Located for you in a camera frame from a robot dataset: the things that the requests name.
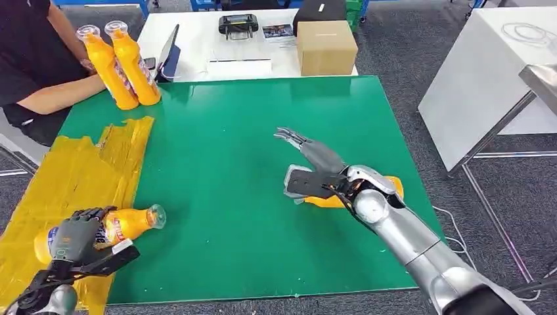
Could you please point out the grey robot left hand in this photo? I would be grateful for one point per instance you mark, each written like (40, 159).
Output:
(74, 239)

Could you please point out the person's left hand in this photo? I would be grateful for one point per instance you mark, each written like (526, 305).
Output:
(88, 66)

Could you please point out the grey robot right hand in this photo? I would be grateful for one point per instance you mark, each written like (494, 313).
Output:
(322, 156)

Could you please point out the orange drink bottle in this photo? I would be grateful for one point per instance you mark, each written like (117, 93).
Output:
(130, 61)
(324, 202)
(104, 69)
(128, 224)

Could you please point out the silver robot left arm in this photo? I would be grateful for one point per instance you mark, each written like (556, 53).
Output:
(61, 300)

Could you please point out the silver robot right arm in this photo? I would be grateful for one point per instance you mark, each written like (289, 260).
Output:
(404, 235)

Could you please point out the dark smartphone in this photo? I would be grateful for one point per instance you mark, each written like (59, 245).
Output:
(150, 63)

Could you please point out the person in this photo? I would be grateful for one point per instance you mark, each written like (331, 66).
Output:
(26, 48)

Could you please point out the yellow plastic sheet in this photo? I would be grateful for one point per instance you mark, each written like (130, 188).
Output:
(74, 174)

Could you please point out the blue metal rack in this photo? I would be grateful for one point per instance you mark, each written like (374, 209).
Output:
(130, 2)
(202, 3)

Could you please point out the green table mat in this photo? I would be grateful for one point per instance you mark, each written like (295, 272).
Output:
(243, 152)

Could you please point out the tablet in blue case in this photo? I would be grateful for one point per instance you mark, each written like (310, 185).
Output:
(169, 56)

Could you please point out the grey chair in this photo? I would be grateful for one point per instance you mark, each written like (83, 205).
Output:
(17, 139)

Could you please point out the brown cardboard box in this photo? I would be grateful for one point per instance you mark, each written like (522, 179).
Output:
(326, 50)

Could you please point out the white desk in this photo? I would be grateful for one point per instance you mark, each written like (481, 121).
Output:
(200, 39)

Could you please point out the flat white box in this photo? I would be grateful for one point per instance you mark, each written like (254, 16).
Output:
(239, 69)

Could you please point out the printed leaflet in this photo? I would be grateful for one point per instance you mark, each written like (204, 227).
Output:
(278, 31)

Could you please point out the black bag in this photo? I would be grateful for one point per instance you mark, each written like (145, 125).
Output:
(317, 11)

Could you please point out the black handheld controller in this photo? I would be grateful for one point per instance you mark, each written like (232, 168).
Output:
(238, 24)

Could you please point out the large white table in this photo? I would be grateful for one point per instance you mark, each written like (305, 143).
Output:
(474, 82)

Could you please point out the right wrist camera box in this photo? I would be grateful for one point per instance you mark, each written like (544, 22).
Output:
(309, 184)

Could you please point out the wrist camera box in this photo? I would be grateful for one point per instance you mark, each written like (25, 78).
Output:
(309, 184)
(109, 261)

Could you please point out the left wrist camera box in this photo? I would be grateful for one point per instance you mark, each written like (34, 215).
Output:
(109, 261)

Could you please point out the grey metal table frame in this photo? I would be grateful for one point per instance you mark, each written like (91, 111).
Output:
(496, 132)

